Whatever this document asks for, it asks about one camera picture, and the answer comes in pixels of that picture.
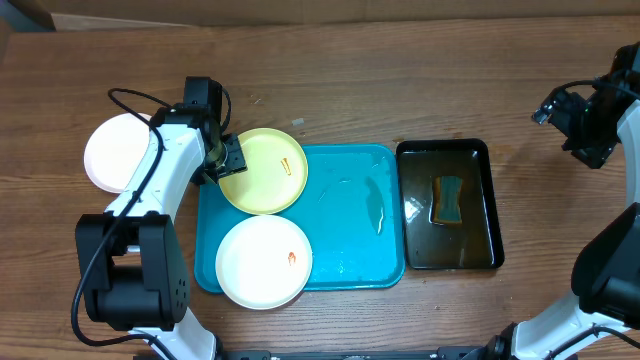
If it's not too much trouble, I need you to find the yellow plate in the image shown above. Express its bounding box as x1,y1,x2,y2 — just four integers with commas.
219,128,309,215

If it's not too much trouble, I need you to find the pink plate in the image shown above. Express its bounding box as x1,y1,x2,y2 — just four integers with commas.
83,113,150,193

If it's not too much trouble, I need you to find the green yellow sponge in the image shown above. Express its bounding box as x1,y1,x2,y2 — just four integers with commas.
432,176,463,225

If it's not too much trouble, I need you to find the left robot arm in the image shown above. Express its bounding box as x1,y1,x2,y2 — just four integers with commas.
70,100,245,359

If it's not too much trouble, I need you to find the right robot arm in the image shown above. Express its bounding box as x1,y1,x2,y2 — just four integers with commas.
467,44,639,359

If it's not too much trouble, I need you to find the blue plastic tray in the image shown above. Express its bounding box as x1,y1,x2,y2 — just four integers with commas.
193,143,407,294

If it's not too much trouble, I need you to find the black water tray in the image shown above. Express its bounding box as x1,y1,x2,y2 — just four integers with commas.
396,138,505,270

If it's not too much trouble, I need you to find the white plate with stain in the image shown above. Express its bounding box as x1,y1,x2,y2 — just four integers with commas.
215,215,313,310

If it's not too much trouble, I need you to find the cardboard board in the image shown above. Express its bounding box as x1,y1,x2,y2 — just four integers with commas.
37,0,639,26

